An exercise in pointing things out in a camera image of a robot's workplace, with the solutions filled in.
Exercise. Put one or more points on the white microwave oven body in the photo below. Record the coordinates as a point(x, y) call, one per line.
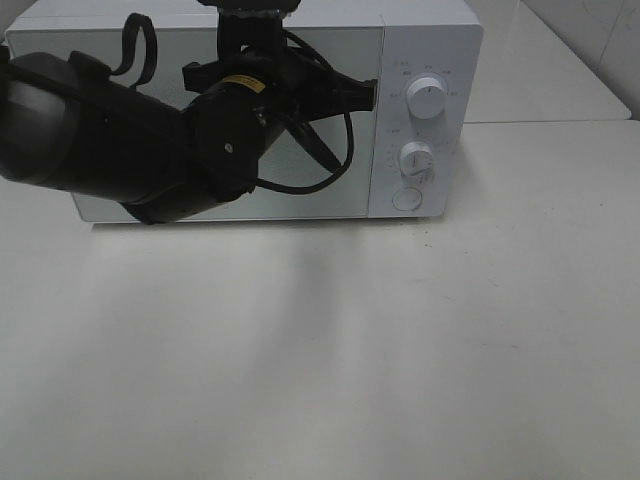
point(418, 37)

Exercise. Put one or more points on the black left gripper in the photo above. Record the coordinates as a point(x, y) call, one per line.
point(252, 42)

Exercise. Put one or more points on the white microwave door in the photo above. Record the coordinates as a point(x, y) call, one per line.
point(352, 52)

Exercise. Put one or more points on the round white door-release button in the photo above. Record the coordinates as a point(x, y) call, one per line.
point(407, 199)

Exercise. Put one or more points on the white microwave knob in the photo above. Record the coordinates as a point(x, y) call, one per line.
point(426, 96)
point(416, 161)

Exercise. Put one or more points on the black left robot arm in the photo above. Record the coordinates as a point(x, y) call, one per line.
point(77, 125)

